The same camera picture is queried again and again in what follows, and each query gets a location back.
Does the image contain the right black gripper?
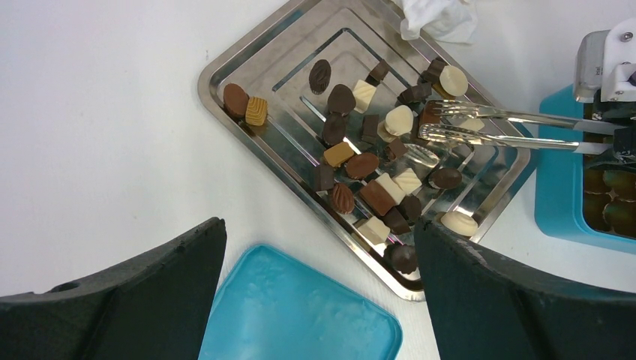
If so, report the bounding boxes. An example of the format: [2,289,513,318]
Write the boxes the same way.
[593,97,635,164]

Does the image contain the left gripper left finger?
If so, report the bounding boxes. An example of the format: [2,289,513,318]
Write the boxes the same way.
[1,217,227,359]

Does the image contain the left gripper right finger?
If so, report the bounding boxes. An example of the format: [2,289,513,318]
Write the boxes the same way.
[414,220,635,359]

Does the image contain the steel tongs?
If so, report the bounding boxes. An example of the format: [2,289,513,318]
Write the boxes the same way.
[417,100,630,155]

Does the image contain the white oval chocolate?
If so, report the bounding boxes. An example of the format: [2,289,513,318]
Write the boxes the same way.
[440,211,479,238]

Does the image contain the teal chocolate box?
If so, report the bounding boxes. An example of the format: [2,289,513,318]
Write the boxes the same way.
[534,84,635,255]

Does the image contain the dark flower chocolate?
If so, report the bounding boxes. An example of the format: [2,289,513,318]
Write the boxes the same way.
[384,243,418,275]

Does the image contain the white bar chocolate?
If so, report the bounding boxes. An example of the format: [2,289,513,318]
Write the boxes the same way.
[355,216,391,245]

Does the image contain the milk rectangular chocolate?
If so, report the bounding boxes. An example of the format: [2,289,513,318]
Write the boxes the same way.
[359,180,396,217]

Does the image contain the white round chocolate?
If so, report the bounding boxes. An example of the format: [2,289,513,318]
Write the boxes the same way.
[439,65,469,97]

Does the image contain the milk ridged oval chocolate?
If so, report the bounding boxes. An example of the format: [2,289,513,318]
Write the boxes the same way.
[330,182,355,215]

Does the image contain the white shell chocolate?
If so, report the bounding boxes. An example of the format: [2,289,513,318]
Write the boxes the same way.
[385,105,414,137]

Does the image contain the caramel square chocolate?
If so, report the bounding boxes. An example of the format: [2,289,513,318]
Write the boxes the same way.
[322,142,356,168]

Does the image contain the caramel ridged chocolate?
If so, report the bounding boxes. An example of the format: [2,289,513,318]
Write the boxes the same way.
[244,97,268,126]

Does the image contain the white square chocolate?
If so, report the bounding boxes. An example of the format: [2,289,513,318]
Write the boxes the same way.
[352,79,377,113]

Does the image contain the dark oval chocolate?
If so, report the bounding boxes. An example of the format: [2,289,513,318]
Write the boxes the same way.
[308,59,332,95]

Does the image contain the teal box lid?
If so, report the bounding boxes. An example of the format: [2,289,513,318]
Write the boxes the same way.
[199,244,403,359]

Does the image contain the white crumpled cloth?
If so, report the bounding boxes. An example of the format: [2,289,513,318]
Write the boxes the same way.
[393,0,479,44]

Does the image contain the steel tray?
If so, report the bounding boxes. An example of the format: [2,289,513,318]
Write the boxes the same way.
[197,1,535,302]

